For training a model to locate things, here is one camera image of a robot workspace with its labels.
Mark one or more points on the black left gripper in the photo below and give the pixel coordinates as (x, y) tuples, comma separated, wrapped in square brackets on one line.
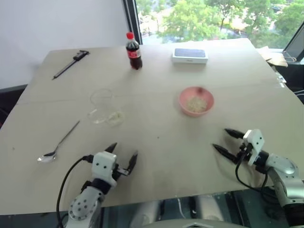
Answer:
[(121, 171)]

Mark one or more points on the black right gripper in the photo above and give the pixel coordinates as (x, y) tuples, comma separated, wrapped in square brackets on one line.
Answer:
[(244, 152)]

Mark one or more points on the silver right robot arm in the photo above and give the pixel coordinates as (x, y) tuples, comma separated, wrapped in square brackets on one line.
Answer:
[(285, 175)]

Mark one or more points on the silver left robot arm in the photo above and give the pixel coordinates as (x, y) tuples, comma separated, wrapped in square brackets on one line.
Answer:
[(82, 206)]

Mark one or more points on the pink bowl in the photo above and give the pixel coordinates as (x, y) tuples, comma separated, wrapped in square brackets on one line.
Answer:
[(190, 110)]

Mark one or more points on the clear glass cup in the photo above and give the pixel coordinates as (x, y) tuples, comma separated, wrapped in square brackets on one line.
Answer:
[(102, 98)]

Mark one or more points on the metal spoon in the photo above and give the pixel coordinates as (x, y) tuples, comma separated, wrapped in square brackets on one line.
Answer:
[(51, 154)]

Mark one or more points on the white phone box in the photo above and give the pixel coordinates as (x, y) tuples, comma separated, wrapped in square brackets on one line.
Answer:
[(190, 56)]

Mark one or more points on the brown paper bag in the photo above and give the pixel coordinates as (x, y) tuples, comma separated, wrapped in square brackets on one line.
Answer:
[(273, 55)]

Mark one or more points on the cola bottle red cap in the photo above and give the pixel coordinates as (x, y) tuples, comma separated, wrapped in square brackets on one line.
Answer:
[(134, 53)]

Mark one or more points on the black vernier caliper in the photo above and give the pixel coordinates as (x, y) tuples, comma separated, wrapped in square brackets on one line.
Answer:
[(69, 65)]

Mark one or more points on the dark monitor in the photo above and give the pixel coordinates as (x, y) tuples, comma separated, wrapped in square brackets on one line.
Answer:
[(295, 46)]

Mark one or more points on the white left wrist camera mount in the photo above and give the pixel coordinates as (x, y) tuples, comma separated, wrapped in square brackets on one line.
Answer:
[(103, 166)]

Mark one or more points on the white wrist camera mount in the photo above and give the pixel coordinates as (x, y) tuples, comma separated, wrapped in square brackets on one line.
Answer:
[(255, 145), (103, 166)]

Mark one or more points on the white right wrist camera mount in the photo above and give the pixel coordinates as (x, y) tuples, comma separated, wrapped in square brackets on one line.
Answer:
[(255, 145)]

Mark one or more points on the black window frame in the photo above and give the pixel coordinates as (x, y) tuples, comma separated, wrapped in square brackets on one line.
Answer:
[(133, 21)]

